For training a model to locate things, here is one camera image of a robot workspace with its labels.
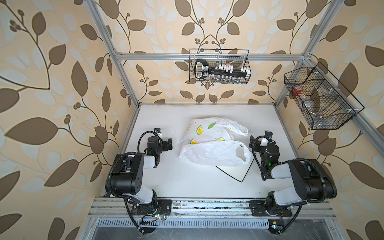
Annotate white plastic bag fruit print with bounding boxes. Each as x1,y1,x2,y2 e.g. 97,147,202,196
179,117,253,167

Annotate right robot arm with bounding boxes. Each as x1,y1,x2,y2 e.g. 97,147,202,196
249,131,337,235

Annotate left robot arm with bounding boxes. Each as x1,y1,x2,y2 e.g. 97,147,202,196
106,128,173,235

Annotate white tray black rim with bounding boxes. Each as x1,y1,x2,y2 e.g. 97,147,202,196
216,158,254,183

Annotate red item in right basket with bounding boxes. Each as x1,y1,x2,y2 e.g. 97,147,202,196
292,85,303,95

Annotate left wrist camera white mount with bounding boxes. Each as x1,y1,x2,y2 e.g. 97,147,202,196
154,128,162,135

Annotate right black wire basket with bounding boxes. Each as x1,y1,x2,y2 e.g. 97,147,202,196
284,62,365,130

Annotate black wire basket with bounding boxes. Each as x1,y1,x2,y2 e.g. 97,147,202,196
284,62,365,130
189,48,252,85

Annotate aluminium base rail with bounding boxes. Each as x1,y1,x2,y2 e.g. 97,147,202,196
86,197,337,229

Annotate black handled tool in basket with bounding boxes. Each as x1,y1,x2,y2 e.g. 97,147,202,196
192,60,251,80

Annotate back black wire basket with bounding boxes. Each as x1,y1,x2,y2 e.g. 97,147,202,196
189,48,252,85

